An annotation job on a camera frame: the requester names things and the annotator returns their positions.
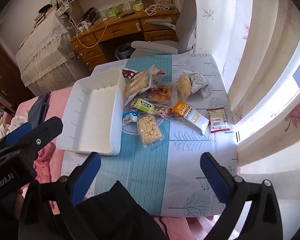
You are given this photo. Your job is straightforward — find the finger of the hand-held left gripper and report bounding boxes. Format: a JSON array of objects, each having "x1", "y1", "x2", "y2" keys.
[
  {"x1": 15, "y1": 117, "x2": 64, "y2": 160},
  {"x1": 0, "y1": 123, "x2": 32, "y2": 155}
]

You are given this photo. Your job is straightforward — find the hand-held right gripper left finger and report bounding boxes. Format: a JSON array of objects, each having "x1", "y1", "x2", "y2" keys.
[{"x1": 19, "y1": 152, "x2": 102, "y2": 240}]

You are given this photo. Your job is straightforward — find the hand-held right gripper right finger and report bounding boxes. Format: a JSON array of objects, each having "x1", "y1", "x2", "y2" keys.
[{"x1": 200, "y1": 152, "x2": 284, "y2": 240}]

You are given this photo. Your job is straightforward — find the white plastic storage box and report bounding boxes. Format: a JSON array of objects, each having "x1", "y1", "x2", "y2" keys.
[{"x1": 56, "y1": 69, "x2": 127, "y2": 157}]

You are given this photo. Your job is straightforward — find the yellow ball snack packet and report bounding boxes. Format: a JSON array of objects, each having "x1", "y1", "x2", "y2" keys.
[{"x1": 150, "y1": 81, "x2": 175, "y2": 105}]

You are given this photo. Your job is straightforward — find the red-edged date packet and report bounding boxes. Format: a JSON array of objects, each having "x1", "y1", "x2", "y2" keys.
[{"x1": 150, "y1": 65, "x2": 166, "y2": 82}]

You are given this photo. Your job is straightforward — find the blue jeans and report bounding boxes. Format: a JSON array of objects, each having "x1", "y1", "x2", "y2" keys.
[{"x1": 27, "y1": 92, "x2": 52, "y2": 128}]

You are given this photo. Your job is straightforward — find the person's dark clothing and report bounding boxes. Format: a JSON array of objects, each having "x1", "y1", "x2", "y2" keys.
[{"x1": 76, "y1": 180, "x2": 169, "y2": 240}]

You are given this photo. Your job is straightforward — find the red white small packet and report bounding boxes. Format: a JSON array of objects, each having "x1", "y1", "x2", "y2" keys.
[{"x1": 206, "y1": 107, "x2": 231, "y2": 133}]

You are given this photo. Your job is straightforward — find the brown wooden door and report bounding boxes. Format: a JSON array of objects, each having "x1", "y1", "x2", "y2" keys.
[{"x1": 0, "y1": 42, "x2": 24, "y2": 108}]

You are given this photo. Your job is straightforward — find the orange white oat packet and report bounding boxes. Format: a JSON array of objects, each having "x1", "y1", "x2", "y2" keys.
[{"x1": 171, "y1": 99, "x2": 210, "y2": 135}]

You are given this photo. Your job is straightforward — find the blue candy packet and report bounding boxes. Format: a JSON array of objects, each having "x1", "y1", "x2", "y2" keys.
[{"x1": 122, "y1": 110, "x2": 139, "y2": 127}]

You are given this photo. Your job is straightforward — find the puffed rice snack packet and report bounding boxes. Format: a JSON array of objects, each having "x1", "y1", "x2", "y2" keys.
[{"x1": 137, "y1": 114, "x2": 165, "y2": 148}]

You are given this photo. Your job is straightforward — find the white lace cover cloth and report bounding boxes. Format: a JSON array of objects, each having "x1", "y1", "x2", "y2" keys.
[{"x1": 15, "y1": 11, "x2": 77, "y2": 94}]

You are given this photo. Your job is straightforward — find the clear packet with brown pastry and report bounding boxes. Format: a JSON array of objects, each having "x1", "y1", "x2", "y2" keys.
[{"x1": 154, "y1": 104, "x2": 174, "y2": 118}]

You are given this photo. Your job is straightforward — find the green snack packet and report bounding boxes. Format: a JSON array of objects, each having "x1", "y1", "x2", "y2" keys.
[{"x1": 134, "y1": 98, "x2": 156, "y2": 112}]

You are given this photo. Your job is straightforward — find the beige cracker packet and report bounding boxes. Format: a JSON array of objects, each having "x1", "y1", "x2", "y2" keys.
[{"x1": 124, "y1": 68, "x2": 152, "y2": 98}]

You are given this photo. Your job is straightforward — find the bread bun in wrapper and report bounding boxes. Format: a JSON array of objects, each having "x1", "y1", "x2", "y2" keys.
[{"x1": 177, "y1": 73, "x2": 192, "y2": 99}]

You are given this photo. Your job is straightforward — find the silver printed packet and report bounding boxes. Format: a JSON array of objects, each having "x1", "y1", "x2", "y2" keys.
[{"x1": 189, "y1": 72, "x2": 208, "y2": 98}]

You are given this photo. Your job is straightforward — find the trash bin with plastic bag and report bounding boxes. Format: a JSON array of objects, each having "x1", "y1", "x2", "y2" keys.
[{"x1": 114, "y1": 42, "x2": 134, "y2": 60}]

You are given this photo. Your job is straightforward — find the white patterned pouch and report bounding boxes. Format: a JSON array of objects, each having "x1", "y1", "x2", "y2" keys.
[{"x1": 55, "y1": 2, "x2": 72, "y2": 17}]

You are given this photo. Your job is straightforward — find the black patterned bag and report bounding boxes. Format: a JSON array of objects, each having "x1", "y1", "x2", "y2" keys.
[{"x1": 81, "y1": 7, "x2": 102, "y2": 23}]

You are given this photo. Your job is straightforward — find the wooden desk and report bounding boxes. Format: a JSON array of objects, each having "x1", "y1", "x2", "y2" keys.
[{"x1": 70, "y1": 7, "x2": 180, "y2": 71}]

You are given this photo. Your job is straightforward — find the grey office chair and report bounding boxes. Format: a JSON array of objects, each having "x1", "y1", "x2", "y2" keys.
[{"x1": 131, "y1": 0, "x2": 198, "y2": 61}]

